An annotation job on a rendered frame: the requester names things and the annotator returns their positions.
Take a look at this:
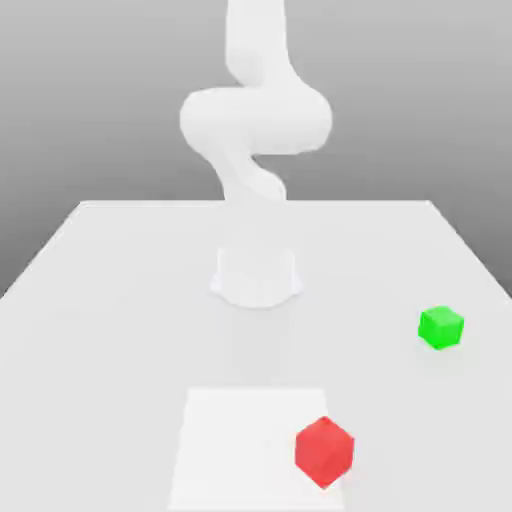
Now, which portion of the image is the small green cube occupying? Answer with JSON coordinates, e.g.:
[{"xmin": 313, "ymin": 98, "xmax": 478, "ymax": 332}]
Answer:
[{"xmin": 417, "ymin": 304, "xmax": 466, "ymax": 351}]

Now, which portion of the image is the small red cube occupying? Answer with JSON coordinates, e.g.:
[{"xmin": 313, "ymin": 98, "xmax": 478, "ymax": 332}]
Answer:
[{"xmin": 294, "ymin": 415, "xmax": 356, "ymax": 490}]

